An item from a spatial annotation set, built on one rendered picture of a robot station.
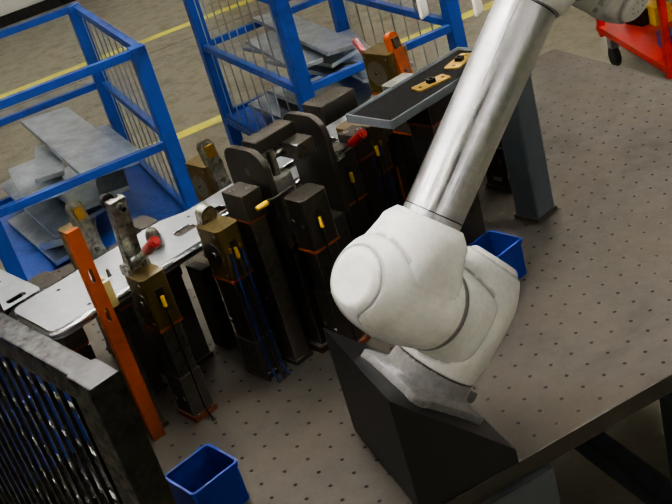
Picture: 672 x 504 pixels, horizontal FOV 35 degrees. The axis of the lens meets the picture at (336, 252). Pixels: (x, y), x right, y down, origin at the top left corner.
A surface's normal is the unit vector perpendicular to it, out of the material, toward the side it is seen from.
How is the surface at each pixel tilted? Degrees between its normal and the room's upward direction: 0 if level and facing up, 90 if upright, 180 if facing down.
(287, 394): 0
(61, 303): 0
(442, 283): 94
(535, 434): 0
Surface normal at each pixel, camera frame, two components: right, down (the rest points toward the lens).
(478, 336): 0.57, 0.44
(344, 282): -0.66, -0.14
